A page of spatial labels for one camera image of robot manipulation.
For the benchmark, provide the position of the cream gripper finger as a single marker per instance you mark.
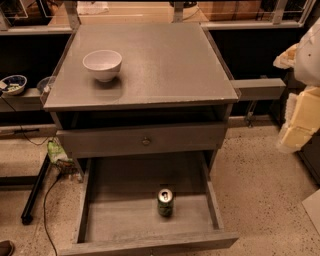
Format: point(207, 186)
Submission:
point(302, 120)
point(287, 58)

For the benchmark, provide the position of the green soda can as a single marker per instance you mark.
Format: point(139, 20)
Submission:
point(165, 202)

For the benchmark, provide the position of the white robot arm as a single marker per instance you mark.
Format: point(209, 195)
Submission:
point(307, 61)

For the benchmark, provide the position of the closed grey top drawer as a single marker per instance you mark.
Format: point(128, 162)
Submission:
point(117, 141)

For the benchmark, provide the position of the grey wooden drawer cabinet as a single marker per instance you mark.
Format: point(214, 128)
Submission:
point(170, 74)

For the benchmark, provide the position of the round drawer knob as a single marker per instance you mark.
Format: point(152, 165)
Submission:
point(146, 141)

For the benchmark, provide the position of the open grey middle drawer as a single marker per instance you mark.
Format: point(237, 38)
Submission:
point(119, 215)

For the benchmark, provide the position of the white ceramic bowl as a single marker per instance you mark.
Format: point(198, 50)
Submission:
point(103, 65)

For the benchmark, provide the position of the clear glass bowl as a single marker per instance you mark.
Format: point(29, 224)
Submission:
point(45, 85)

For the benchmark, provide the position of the green snack bag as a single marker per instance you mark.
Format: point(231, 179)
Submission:
point(57, 155)

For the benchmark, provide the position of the grey left low shelf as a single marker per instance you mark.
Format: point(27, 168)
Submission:
point(29, 100)

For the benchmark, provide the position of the blue patterned bowl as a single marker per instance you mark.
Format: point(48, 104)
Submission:
point(13, 85)

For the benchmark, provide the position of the black metal bar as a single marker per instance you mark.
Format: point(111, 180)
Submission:
point(26, 216)

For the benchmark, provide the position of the brown shoe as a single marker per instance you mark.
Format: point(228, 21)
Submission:
point(6, 248)

